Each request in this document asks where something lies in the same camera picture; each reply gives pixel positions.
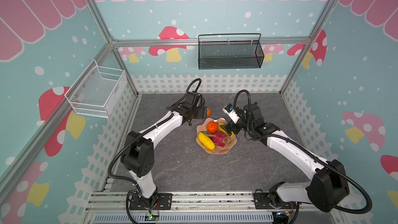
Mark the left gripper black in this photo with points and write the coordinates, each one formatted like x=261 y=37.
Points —
x=198 y=109

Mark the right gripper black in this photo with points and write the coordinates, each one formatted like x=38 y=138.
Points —
x=238 y=113

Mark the red-orange persimmon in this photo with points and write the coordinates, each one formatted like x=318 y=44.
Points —
x=212 y=127

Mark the yellow fake fruit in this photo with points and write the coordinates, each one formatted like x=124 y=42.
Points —
x=206 y=141
x=221 y=128

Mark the pink dragon fruit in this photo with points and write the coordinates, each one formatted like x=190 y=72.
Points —
x=219 y=138

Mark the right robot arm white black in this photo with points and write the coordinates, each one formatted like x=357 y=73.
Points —
x=327 y=183

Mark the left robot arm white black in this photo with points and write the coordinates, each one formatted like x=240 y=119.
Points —
x=137 y=155

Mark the pink wavy fruit bowl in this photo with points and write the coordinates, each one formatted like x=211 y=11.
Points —
x=218 y=149

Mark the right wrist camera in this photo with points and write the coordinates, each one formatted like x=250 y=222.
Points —
x=231 y=112

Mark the black mesh wall basket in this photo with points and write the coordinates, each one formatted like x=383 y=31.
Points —
x=230 y=51

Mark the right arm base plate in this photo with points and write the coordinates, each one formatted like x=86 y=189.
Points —
x=270 y=200

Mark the white wire wall basket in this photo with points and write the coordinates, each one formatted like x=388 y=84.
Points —
x=97 y=91

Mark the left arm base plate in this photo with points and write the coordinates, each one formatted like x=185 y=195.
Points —
x=156 y=202

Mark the aluminium front rail frame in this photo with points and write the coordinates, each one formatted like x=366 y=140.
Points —
x=203 y=207

